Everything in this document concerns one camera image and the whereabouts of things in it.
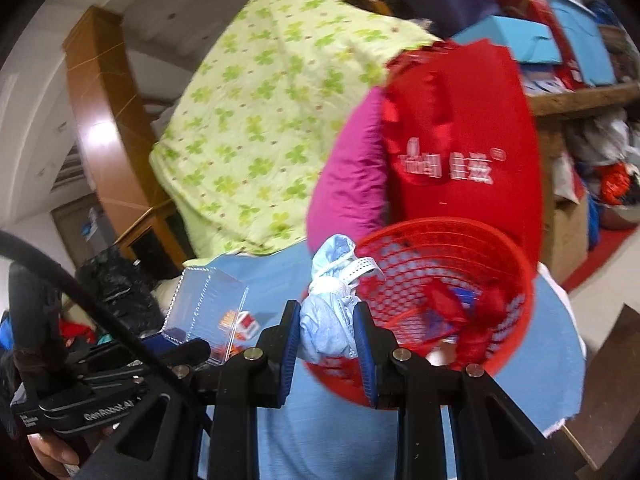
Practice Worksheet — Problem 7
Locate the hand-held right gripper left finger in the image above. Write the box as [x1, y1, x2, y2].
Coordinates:
[87, 301, 303, 480]

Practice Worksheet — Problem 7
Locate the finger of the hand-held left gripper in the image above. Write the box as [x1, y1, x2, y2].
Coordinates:
[75, 338, 212, 386]

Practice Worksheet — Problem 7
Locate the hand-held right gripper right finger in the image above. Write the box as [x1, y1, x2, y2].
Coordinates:
[352, 304, 567, 480]

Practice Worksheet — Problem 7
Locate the light blue face mask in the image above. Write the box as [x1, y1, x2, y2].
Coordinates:
[299, 234, 385, 364]

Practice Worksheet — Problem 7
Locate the red plastic mesh basket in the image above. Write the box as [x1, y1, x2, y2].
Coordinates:
[302, 217, 536, 408]

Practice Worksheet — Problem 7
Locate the person's left hand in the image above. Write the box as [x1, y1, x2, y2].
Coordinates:
[29, 430, 82, 480]

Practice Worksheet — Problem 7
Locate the clear plastic box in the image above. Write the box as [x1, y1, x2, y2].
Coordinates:
[161, 267, 250, 365]

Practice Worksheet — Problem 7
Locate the small red white box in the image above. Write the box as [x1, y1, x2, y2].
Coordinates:
[220, 310, 262, 349]

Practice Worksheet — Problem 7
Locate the light blue blanket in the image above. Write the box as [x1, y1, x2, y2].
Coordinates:
[184, 247, 589, 480]

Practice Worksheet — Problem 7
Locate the black plastic bag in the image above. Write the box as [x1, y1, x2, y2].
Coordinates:
[75, 255, 167, 337]

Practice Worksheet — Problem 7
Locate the crumpled red wrapper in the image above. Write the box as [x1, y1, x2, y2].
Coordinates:
[426, 277, 507, 372]

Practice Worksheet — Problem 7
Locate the pink pillow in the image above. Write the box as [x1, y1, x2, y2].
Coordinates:
[306, 85, 397, 257]

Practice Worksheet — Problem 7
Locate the brown wooden cabinet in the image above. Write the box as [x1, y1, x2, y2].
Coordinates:
[62, 6, 197, 263]

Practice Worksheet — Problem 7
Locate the cardboard box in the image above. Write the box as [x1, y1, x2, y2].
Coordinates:
[542, 189, 591, 287]

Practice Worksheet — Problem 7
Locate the green clover print quilt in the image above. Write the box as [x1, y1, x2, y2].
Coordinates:
[149, 0, 442, 257]

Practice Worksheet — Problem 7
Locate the red paper gift bag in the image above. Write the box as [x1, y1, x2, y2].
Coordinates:
[380, 39, 544, 261]

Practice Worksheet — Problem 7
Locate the red floor mat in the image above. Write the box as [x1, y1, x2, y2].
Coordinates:
[564, 224, 640, 292]

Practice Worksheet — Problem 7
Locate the metal bowl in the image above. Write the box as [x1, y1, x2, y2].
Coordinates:
[597, 199, 640, 232]

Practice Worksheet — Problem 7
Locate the red plastic bag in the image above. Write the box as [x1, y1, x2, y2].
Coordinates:
[597, 161, 634, 206]

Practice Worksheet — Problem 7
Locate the white plastic bag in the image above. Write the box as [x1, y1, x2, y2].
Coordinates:
[569, 114, 632, 162]

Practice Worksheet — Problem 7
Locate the wooden shelf board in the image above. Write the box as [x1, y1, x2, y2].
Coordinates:
[525, 79, 640, 117]

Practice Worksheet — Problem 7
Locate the light blue box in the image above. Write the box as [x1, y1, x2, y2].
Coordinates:
[451, 12, 562, 64]

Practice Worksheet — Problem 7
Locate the large blue flat box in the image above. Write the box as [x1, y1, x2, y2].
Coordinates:
[544, 0, 617, 87]

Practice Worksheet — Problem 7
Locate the black cable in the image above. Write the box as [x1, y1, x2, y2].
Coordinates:
[0, 230, 211, 441]

